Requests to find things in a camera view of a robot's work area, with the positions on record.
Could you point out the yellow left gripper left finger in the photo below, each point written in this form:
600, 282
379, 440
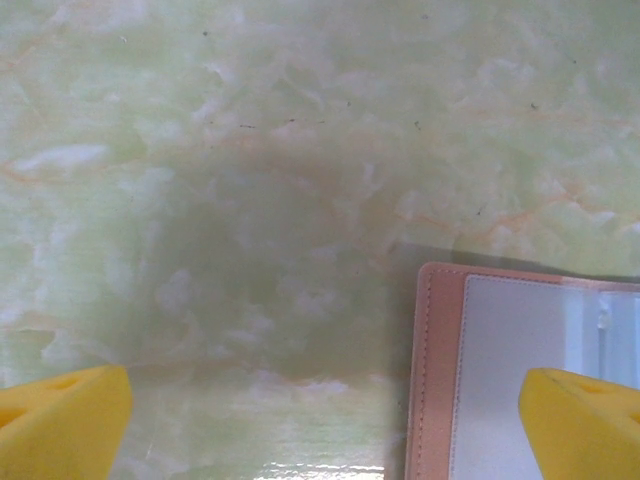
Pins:
60, 425

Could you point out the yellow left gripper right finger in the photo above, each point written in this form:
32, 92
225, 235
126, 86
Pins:
585, 430

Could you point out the pink leather card holder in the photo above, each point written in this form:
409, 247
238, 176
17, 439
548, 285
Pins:
435, 350

